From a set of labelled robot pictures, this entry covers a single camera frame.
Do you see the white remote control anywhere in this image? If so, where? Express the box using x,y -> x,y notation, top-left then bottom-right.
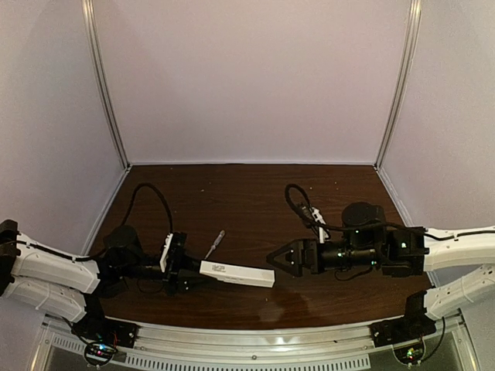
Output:
200,260 -> 275,288

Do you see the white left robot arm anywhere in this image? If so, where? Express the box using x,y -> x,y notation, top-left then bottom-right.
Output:
1,220 -> 201,323

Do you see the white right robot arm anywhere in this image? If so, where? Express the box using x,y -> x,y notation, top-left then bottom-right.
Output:
266,202 -> 494,321

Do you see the clear tester screwdriver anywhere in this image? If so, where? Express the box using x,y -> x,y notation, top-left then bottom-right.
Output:
204,230 -> 225,260

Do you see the right black camera cable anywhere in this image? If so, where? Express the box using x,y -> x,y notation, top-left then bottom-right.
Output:
285,183 -> 329,237

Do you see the black camera cable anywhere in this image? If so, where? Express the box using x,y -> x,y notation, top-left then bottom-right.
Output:
77,184 -> 173,262
285,183 -> 329,237

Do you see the left black camera cable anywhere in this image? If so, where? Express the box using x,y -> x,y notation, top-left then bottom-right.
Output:
77,184 -> 173,262

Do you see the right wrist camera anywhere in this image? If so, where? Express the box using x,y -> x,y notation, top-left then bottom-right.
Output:
299,203 -> 330,243

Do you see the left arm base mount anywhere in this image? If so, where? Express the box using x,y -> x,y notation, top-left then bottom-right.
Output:
70,294 -> 139,369

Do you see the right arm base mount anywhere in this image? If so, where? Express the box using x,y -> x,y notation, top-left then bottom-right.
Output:
369,291 -> 436,366

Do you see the right aluminium frame post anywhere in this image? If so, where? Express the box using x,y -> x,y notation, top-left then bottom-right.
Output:
374,0 -> 422,171

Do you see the aluminium frame post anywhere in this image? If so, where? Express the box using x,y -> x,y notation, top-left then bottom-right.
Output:
81,0 -> 131,170
374,0 -> 422,171

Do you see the left aluminium frame post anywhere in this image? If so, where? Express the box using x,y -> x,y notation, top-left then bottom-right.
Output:
81,0 -> 131,170

